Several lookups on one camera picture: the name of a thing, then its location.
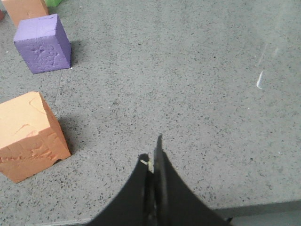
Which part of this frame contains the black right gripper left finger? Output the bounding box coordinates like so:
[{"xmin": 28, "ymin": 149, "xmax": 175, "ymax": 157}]
[{"xmin": 88, "ymin": 154, "xmax": 155, "ymax": 226}]

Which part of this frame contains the orange foam cube rear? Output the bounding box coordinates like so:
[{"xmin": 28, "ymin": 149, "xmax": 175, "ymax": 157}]
[{"xmin": 1, "ymin": 0, "xmax": 48, "ymax": 27}]

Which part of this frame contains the orange damaged foam cube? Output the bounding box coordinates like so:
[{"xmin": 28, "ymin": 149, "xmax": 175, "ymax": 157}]
[{"xmin": 0, "ymin": 92, "xmax": 71, "ymax": 183}]

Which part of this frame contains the red foam cube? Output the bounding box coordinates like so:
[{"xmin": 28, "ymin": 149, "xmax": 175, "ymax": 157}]
[{"xmin": 0, "ymin": 10, "xmax": 5, "ymax": 20}]

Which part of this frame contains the green foam cube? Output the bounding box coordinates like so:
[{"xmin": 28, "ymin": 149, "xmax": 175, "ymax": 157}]
[{"xmin": 45, "ymin": 0, "xmax": 62, "ymax": 7}]

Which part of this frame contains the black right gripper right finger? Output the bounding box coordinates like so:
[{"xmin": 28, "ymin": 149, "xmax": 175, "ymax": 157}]
[{"xmin": 154, "ymin": 135, "xmax": 230, "ymax": 226}]

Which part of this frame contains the purple dented foam cube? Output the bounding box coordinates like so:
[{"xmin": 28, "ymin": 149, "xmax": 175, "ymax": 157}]
[{"xmin": 13, "ymin": 14, "xmax": 71, "ymax": 74}]

